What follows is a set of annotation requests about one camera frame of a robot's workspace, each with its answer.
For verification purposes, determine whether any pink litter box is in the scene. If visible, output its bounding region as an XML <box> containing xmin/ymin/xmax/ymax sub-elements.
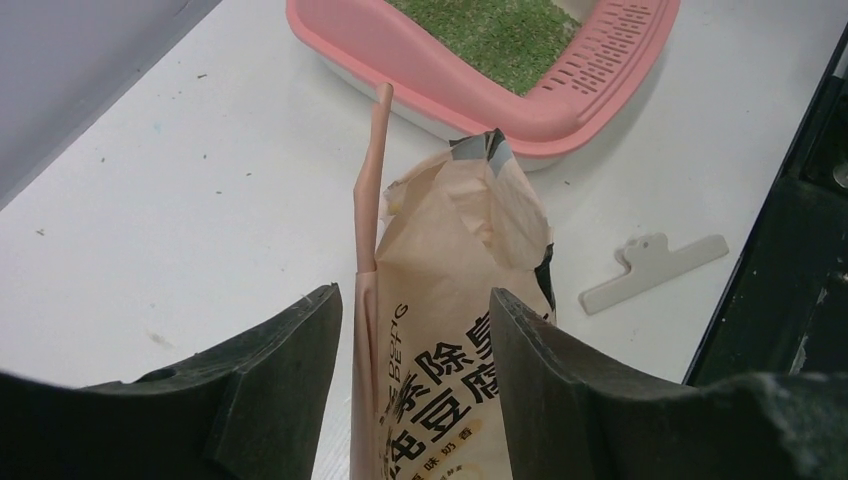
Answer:
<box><xmin>286</xmin><ymin>1</ymin><xmax>680</xmax><ymax>171</ymax></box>

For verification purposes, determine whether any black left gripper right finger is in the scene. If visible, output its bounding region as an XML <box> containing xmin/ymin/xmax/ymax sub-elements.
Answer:
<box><xmin>490</xmin><ymin>288</ymin><xmax>847</xmax><ymax>479</ymax></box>

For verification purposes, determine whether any beige cat litter bag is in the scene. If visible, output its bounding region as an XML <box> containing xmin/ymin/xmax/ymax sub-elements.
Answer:
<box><xmin>350</xmin><ymin>83</ymin><xmax>556</xmax><ymax>479</ymax></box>

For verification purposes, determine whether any green cat litter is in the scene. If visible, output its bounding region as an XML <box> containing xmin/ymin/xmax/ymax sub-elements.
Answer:
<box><xmin>390</xmin><ymin>0</ymin><xmax>582</xmax><ymax>96</ymax></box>

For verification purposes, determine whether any white bag clip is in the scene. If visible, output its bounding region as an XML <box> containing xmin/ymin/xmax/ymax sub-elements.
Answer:
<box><xmin>578</xmin><ymin>233</ymin><xmax>729</xmax><ymax>315</ymax></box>

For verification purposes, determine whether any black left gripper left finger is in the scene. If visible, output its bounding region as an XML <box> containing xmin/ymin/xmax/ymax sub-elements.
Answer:
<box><xmin>1</xmin><ymin>284</ymin><xmax>343</xmax><ymax>479</ymax></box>

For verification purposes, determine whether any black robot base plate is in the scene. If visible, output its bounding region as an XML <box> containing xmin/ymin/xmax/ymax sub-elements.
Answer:
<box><xmin>684</xmin><ymin>35</ymin><xmax>847</xmax><ymax>386</ymax></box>

